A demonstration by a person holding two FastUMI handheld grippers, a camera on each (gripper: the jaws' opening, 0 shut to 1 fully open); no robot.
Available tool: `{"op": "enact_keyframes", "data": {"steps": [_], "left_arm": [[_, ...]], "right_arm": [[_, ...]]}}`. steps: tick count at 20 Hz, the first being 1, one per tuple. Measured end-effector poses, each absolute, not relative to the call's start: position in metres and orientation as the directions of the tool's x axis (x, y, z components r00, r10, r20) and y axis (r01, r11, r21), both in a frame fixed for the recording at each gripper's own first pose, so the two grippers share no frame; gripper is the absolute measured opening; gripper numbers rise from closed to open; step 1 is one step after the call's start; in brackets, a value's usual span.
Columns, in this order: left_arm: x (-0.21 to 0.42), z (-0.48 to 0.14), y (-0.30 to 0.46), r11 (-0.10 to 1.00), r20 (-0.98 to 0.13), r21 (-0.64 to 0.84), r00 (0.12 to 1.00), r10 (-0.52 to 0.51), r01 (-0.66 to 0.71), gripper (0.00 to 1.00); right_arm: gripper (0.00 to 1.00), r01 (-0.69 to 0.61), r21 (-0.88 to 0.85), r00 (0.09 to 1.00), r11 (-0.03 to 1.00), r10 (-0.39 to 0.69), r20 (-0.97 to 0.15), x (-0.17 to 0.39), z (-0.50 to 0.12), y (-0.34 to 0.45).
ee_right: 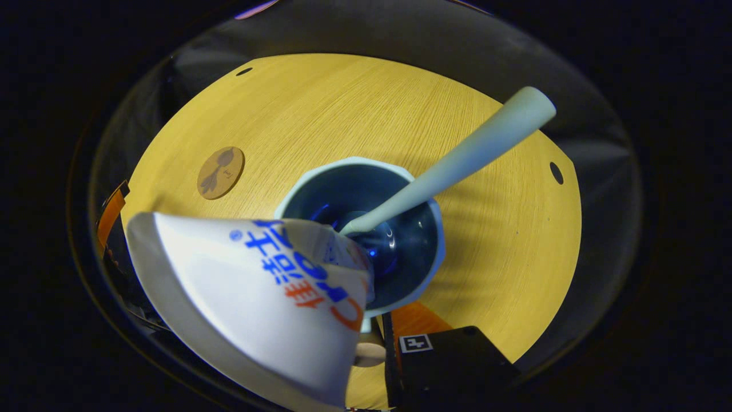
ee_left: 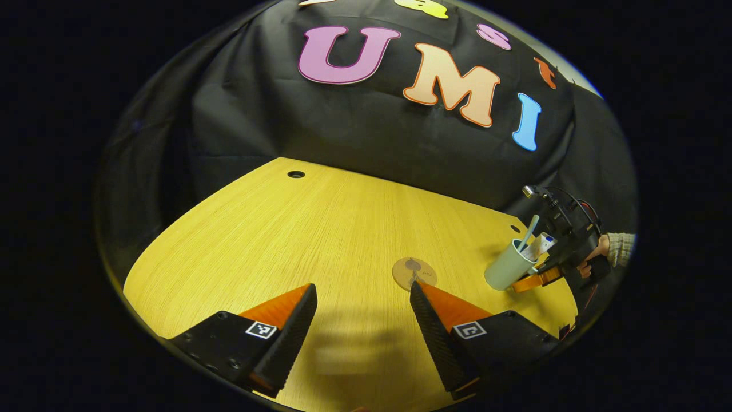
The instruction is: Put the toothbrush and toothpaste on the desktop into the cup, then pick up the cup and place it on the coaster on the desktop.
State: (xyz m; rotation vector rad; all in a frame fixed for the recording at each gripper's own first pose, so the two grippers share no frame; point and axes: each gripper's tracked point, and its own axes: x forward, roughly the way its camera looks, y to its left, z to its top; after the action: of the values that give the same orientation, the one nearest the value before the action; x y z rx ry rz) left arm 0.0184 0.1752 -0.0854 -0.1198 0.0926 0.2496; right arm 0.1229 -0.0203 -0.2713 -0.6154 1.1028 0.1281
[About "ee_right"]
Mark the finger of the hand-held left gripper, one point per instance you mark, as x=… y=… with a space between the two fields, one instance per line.
x=111 y=214

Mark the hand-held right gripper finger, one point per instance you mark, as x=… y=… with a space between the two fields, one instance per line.
x=390 y=366

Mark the light blue cup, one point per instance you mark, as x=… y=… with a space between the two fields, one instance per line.
x=412 y=252

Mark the round wooden coaster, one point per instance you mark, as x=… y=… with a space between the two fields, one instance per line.
x=220 y=171

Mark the white toothpaste tube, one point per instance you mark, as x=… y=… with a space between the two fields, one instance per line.
x=240 y=303

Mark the pale green toothbrush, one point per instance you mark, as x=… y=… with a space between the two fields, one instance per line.
x=474 y=151

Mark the black backdrop cloth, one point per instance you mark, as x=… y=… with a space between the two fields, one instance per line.
x=372 y=34

